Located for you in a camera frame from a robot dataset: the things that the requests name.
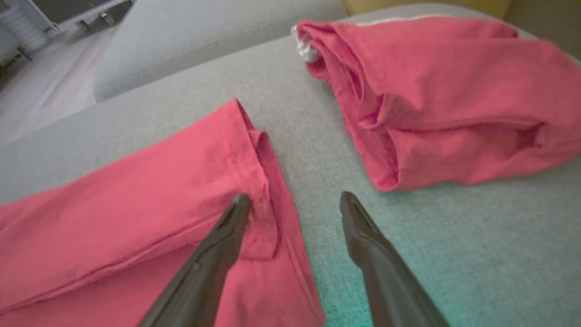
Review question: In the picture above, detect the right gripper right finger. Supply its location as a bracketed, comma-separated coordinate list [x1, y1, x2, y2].
[340, 191, 451, 327]

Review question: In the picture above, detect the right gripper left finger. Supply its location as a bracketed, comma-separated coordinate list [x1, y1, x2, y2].
[138, 193, 253, 327]

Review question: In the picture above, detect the red white mesh garment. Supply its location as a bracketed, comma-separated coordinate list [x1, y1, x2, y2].
[290, 15, 581, 192]
[0, 98, 327, 327]

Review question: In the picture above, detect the large grey sofa seat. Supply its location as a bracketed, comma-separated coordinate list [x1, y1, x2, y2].
[0, 2, 581, 327]

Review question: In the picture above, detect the small grey sofa cushion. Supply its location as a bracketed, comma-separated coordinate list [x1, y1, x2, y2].
[93, 0, 350, 103]

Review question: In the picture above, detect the yellow sofa backrest cushion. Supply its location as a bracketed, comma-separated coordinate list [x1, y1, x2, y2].
[343, 0, 581, 59]

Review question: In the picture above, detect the white ribbed radiator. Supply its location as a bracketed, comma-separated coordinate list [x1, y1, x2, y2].
[0, 5, 48, 53]

